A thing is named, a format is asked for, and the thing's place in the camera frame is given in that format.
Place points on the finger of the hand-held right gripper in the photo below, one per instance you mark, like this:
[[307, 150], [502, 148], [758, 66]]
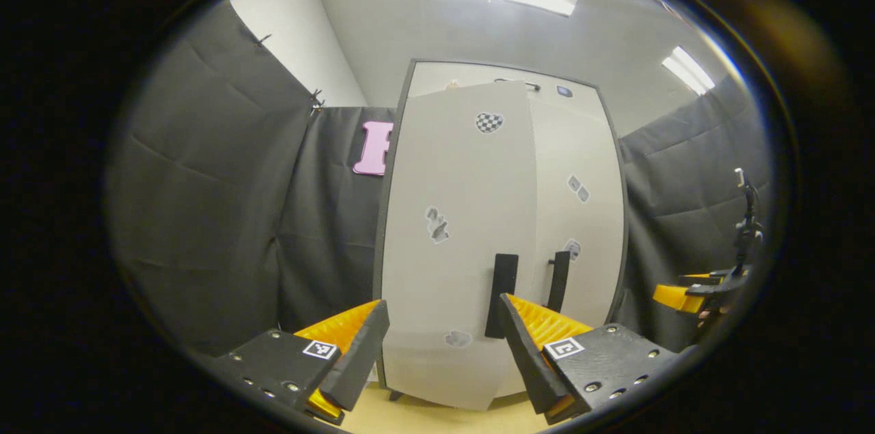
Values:
[[677, 296], [704, 278]]

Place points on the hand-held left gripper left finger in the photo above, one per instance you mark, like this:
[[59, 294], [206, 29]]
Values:
[[366, 345]]

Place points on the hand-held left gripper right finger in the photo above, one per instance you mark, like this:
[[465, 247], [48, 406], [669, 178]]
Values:
[[521, 345]]

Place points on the white shoe cabinet door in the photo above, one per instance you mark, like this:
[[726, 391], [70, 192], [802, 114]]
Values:
[[581, 222], [458, 167]]

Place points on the white shoe cabinet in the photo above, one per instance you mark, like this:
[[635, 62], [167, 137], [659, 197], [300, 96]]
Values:
[[588, 147]]

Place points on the small ceiling light panel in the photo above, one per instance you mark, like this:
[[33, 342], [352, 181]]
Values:
[[687, 70]]

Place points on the black backdrop cloth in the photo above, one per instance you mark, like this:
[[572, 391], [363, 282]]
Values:
[[205, 215]]

